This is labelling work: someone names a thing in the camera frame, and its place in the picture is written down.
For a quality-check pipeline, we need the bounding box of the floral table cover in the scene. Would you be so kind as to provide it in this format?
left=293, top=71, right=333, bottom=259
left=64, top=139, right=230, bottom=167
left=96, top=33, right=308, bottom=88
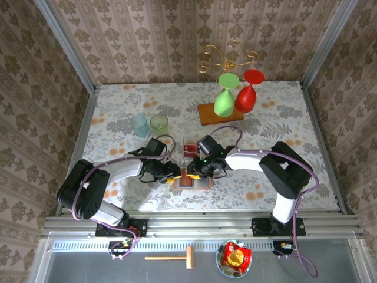
left=81, top=81, right=339, bottom=212

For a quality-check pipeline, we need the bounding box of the green plastic tumbler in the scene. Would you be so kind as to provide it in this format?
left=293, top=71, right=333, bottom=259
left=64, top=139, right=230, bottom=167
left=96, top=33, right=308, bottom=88
left=149, top=114, right=170, bottom=137

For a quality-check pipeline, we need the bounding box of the blue plastic tumbler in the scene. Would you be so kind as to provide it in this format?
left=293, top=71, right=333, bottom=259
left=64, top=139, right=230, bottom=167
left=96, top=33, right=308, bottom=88
left=129, top=114, right=150, bottom=139

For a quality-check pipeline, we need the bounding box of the green wine glass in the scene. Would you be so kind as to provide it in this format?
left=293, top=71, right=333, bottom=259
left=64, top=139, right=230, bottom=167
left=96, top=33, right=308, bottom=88
left=214, top=73, right=240, bottom=117

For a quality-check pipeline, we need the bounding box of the perforated metal strip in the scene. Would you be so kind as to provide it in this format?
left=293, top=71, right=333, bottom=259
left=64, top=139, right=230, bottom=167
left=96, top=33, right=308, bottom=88
left=51, top=240, right=280, bottom=253

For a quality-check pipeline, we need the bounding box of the red wine glass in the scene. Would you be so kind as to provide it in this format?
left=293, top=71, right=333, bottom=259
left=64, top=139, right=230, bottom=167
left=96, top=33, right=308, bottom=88
left=234, top=68, right=265, bottom=114

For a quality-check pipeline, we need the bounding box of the wooden mallet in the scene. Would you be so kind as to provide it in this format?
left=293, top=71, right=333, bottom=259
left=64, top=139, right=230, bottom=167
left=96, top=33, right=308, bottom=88
left=144, top=246, right=196, bottom=270

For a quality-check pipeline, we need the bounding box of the patterned ceramic bowl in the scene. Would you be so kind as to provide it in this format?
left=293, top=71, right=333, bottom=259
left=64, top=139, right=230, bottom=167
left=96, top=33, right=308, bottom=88
left=216, top=239, right=253, bottom=278

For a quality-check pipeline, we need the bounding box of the red snack bag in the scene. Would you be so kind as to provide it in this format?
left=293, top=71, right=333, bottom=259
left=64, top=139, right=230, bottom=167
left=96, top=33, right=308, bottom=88
left=221, top=241, right=253, bottom=274

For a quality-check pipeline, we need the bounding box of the grey metal shelf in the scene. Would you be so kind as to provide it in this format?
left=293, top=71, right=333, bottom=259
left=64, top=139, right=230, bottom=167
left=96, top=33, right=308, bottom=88
left=28, top=238, right=368, bottom=283

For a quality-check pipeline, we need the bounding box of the aluminium mounting rail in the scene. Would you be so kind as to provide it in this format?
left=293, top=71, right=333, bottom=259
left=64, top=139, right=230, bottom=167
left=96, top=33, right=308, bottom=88
left=41, top=210, right=365, bottom=239

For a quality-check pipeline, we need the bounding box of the gold wire rack wooden base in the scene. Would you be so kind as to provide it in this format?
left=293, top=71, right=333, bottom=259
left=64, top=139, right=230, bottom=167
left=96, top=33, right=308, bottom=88
left=196, top=40, right=260, bottom=126

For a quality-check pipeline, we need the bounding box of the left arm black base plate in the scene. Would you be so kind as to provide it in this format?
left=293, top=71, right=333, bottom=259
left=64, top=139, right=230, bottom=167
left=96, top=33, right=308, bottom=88
left=95, top=218, right=148, bottom=238

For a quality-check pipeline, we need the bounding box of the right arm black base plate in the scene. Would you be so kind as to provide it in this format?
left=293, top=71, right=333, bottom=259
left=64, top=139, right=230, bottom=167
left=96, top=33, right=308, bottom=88
left=252, top=217, right=306, bottom=238

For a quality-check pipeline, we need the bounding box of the aluminium side rail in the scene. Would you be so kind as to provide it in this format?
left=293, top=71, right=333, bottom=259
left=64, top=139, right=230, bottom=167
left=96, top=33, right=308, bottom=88
left=300, top=82, right=351, bottom=215
left=54, top=85, right=100, bottom=218

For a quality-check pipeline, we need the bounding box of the left arm cable connector block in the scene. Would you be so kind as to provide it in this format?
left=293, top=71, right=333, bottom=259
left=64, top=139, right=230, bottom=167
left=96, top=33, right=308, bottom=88
left=108, top=240, right=139, bottom=261

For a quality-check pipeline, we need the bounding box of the arm cable connector block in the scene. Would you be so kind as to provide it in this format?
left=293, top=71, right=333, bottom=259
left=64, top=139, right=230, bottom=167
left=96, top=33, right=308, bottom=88
left=272, top=240, right=296, bottom=257
left=108, top=240, right=139, bottom=261

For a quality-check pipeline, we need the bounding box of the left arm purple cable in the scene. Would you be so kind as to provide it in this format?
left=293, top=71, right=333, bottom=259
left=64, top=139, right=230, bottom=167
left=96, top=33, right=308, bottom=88
left=72, top=134, right=176, bottom=260

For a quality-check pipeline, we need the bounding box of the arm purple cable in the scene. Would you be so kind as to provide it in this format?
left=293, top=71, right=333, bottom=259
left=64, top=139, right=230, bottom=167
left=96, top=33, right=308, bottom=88
left=72, top=134, right=176, bottom=260
left=209, top=126, right=320, bottom=279

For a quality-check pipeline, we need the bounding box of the right arm cable connector block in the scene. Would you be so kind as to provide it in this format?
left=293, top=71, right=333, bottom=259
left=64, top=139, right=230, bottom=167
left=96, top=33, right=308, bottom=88
left=272, top=240, right=296, bottom=257

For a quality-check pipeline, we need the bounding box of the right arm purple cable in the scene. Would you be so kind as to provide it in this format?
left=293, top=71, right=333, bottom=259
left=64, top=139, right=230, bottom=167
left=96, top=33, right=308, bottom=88
left=209, top=126, right=320, bottom=279

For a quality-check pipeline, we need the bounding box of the aluminium frame post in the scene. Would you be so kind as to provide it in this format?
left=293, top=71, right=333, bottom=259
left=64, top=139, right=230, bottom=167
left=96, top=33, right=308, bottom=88
left=300, top=0, right=359, bottom=88
left=34, top=0, right=97, bottom=94

